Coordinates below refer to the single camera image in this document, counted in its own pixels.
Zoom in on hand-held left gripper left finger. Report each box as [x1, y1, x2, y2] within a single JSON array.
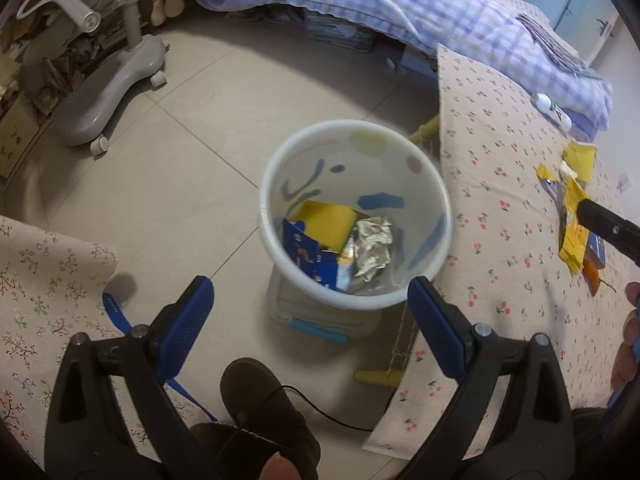
[[44, 275, 216, 480]]

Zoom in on yellow and blue packet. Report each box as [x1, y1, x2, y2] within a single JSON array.
[[557, 215, 608, 277]]

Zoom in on blue bed frame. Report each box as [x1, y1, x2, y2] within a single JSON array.
[[385, 40, 441, 78]]

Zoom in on small white bottle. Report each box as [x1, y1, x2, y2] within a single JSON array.
[[532, 91, 573, 133]]

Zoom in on blue storage boxes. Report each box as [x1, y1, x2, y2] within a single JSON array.
[[300, 7, 376, 53]]

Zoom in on person's left hand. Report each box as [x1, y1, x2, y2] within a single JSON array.
[[260, 451, 303, 480]]

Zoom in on yellow cardboard box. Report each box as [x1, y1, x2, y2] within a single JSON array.
[[290, 200, 357, 256]]

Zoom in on folded striped cloth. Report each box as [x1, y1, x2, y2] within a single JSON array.
[[515, 10, 603, 81]]

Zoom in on blue snack packet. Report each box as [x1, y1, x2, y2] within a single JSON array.
[[281, 217, 351, 292]]

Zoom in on brown fuzzy slipper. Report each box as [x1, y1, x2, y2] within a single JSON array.
[[187, 357, 322, 480]]

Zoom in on grey plastic step stool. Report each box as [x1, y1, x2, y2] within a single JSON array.
[[267, 272, 383, 345]]

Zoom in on silver foil wrapper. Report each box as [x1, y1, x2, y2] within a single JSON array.
[[345, 215, 396, 293]]

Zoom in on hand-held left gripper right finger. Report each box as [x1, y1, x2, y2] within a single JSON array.
[[400, 276, 577, 480]]

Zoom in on black cable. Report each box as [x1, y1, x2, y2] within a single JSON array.
[[260, 385, 396, 433]]

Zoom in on yellow paper packet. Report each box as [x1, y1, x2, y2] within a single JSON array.
[[562, 141, 599, 182]]

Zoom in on person's right hand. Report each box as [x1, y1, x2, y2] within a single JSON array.
[[611, 281, 640, 393]]

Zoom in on cherry print tablecloth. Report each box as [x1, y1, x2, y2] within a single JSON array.
[[362, 42, 640, 456]]

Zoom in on white plastic waste bin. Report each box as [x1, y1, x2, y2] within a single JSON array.
[[258, 120, 453, 311]]

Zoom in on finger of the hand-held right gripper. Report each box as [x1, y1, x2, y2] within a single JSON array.
[[577, 197, 640, 263]]

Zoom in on orange wrapper piece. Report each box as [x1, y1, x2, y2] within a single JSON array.
[[582, 262, 616, 297]]

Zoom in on yellow snack wrapper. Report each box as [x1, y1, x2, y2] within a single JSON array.
[[536, 162, 588, 221]]

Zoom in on branch print floral cloth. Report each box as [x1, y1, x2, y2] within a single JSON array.
[[0, 215, 151, 466]]

